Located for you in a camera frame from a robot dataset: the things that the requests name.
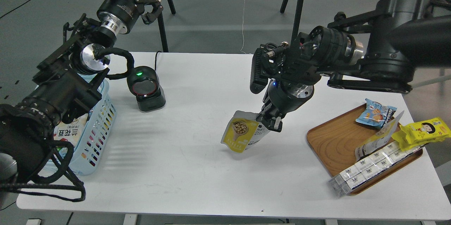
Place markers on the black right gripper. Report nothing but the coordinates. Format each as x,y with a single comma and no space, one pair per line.
280,99

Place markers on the round wooden tray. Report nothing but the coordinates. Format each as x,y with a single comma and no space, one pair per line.
334,141

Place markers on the black barcode scanner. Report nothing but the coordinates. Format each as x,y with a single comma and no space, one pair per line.
143,83

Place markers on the white yellow snack pouch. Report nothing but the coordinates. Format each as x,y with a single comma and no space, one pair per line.
379,139

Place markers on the black trestle leg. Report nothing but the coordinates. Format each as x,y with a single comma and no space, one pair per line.
162,17
296,6

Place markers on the light blue plastic basket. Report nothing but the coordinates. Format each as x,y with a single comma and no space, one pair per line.
93,141

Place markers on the clear pack of white boxes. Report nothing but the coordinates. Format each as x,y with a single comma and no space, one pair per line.
372,169

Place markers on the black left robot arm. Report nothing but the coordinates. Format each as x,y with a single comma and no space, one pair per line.
32,161

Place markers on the yellow cartoon face snack bag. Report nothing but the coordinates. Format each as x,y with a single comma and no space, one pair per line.
420,133

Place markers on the black trestle leg right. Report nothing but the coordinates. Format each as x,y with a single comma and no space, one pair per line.
296,6

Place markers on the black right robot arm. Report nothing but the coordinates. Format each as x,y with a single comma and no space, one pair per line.
374,51

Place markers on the yellow chickpea snack pouch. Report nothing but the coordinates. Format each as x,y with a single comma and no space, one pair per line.
243,131

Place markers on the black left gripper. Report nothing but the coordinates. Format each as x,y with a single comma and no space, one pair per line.
120,16

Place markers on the black trestle leg left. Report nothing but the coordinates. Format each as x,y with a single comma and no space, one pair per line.
162,17

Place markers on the white snack bag in basket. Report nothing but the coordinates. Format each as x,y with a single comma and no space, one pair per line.
71,132

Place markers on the blue cookie snack packet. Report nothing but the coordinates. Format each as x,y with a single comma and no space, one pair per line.
376,114

